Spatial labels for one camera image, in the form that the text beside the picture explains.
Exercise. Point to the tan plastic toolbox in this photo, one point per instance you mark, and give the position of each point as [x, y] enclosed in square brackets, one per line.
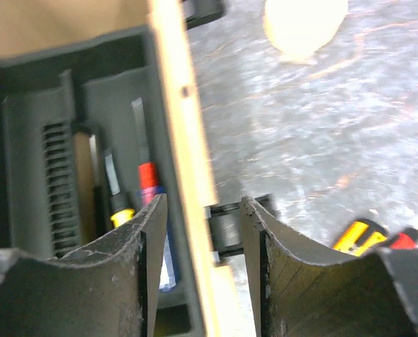
[33, 26]

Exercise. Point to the black toolbox tray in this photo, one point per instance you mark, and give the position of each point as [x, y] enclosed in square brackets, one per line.
[59, 110]

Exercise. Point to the yellow utility knife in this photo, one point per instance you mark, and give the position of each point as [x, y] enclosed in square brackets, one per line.
[359, 236]

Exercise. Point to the blue red handle screwdriver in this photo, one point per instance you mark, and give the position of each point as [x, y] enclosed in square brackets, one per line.
[149, 185]

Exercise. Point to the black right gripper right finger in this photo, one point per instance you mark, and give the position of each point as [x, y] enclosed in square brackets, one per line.
[300, 287]

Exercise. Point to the red utility knife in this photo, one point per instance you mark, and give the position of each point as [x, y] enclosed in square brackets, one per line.
[406, 239]

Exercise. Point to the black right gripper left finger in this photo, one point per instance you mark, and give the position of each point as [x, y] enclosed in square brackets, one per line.
[109, 287]

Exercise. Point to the yellow handle screwdriver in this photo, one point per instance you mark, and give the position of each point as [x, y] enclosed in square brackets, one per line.
[122, 210]

